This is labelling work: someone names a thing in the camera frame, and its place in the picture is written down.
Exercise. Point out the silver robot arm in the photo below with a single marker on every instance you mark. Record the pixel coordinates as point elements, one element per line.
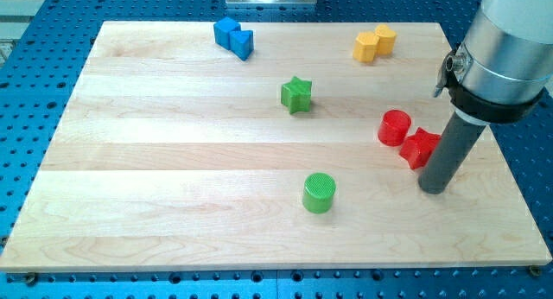
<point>498,72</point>

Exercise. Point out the green star block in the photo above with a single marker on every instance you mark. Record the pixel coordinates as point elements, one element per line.
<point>296,95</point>

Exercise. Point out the light wooden board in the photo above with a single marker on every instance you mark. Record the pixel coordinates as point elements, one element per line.
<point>173,154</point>

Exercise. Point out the red star block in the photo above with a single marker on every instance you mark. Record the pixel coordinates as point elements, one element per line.
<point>418,148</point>

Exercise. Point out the left board clamp screw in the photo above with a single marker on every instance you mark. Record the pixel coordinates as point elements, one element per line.
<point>30,279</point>

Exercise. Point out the board clamp screw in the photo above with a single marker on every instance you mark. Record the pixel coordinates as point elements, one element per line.
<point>534,271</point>
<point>30,279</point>

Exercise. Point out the right board clamp screw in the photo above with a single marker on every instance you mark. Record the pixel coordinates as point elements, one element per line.
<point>534,271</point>

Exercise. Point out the green cylinder block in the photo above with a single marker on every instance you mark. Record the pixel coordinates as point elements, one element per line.
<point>318,192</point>

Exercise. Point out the blue triangle block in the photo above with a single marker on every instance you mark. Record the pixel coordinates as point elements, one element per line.
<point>242,43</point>

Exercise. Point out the red cylinder block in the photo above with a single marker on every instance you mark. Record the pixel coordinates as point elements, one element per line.
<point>394,127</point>

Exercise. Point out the blue cube block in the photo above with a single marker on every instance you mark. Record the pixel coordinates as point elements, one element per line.
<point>222,30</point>

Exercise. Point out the yellow hexagon block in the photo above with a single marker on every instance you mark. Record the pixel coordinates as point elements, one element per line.
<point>365,46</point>

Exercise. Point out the yellow heart block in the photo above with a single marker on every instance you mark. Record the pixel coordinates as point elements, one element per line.
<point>386,39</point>

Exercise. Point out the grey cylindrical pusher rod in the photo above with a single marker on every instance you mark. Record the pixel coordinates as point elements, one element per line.
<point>458,138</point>

